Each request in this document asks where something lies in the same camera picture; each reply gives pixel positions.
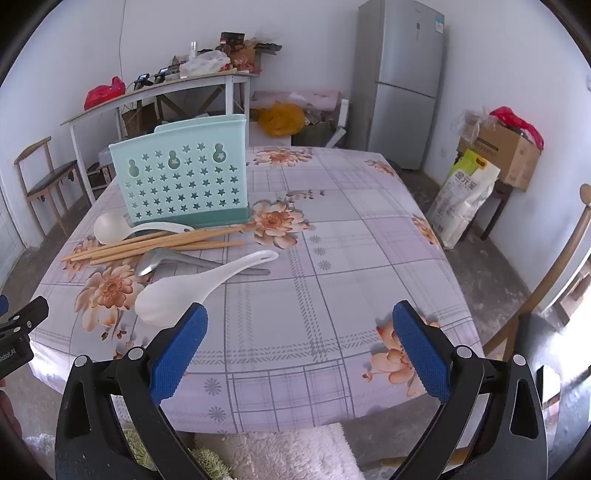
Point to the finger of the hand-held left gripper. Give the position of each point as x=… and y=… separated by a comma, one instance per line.
x=30, y=314
x=2, y=304

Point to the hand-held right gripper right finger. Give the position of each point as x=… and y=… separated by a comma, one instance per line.
x=422, y=355

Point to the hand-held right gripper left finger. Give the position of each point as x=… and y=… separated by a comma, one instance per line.
x=180, y=350

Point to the white plastic rice spoon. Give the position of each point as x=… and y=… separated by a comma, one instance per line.
x=161, y=300

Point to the pile of wooden chopsticks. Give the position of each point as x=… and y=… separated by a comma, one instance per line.
x=138, y=247

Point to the white plastic soup ladle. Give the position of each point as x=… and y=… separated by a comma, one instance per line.
x=111, y=227

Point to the teal star-cutout utensil holder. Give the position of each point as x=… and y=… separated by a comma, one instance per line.
x=184, y=184

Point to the white door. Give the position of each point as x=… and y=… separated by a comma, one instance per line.
x=7, y=230

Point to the floral plaid tablecloth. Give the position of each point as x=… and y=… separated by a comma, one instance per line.
x=346, y=277

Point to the green shaggy rug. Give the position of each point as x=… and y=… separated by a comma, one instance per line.
x=212, y=464

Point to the wooden chair with dark seat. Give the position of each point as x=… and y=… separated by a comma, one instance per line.
x=51, y=177

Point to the wooden chair with curved back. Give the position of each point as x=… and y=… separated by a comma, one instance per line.
x=545, y=281

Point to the white fluffy rug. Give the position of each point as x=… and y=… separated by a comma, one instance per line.
x=286, y=454

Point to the white and green rice sack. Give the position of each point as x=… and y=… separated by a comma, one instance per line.
x=461, y=198

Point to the small dark wooden stool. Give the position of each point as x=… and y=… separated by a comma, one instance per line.
x=496, y=207

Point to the large brown cardboard box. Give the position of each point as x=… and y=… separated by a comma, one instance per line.
x=503, y=152

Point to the brown carton under side table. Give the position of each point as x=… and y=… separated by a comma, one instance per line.
x=138, y=117

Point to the red cloth on table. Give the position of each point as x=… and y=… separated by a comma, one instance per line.
x=104, y=94

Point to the olive cardboard box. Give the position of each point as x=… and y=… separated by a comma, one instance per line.
x=318, y=131

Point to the white leaning board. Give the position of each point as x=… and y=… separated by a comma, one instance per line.
x=344, y=120

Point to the yellow plastic bag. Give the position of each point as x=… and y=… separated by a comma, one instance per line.
x=279, y=119

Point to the red bag on cardboard box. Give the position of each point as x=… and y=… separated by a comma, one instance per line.
x=512, y=117

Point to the small black device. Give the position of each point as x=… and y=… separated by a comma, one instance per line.
x=161, y=74
x=141, y=79

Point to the long white side table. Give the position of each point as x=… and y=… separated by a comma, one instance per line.
x=184, y=85

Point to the grey refrigerator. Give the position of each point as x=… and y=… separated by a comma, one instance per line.
x=397, y=69

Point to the white plastic bag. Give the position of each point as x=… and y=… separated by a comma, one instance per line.
x=205, y=62

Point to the small clear bottle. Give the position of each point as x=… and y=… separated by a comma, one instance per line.
x=193, y=48

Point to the pile of dark packages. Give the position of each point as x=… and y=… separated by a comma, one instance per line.
x=240, y=50

